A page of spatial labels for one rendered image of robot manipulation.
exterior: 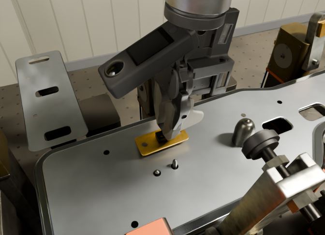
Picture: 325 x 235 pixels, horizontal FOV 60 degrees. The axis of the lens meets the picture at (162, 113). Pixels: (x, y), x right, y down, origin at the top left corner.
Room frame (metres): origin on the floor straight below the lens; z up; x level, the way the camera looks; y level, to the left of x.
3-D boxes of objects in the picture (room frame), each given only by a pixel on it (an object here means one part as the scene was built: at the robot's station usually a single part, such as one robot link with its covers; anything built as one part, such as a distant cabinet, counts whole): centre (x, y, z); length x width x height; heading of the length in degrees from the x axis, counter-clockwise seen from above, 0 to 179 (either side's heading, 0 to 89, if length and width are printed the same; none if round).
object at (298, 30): (0.59, -0.31, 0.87); 0.12 x 0.07 x 0.35; 25
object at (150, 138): (0.29, 0.00, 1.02); 0.08 x 0.04 x 0.01; 114
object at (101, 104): (0.40, 0.13, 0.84); 0.12 x 0.07 x 0.28; 25
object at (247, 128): (0.30, -0.13, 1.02); 0.03 x 0.03 x 0.07
